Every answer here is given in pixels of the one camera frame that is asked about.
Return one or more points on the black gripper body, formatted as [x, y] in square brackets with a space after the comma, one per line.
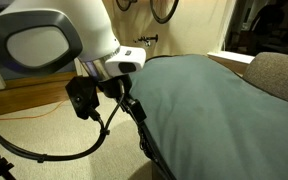
[114, 87]

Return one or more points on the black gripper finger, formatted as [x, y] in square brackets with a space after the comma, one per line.
[126, 104]
[138, 111]

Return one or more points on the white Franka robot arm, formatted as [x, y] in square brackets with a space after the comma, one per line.
[50, 20]

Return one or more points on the small-looking bicycle wheel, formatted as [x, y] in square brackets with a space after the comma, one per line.
[124, 9]

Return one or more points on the large bicycle wheel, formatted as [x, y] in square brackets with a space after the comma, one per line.
[163, 22]

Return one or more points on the cream carpet rug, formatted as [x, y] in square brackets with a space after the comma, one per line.
[34, 133]

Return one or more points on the grey fabric sofa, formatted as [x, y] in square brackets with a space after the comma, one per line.
[277, 76]

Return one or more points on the person in dark clothes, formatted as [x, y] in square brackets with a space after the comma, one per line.
[265, 23]

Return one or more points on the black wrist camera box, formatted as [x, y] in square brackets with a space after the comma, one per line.
[82, 96]

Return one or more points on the black wall bike hook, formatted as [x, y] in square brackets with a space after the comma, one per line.
[149, 39]

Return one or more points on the white window frame post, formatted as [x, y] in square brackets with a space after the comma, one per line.
[229, 26]

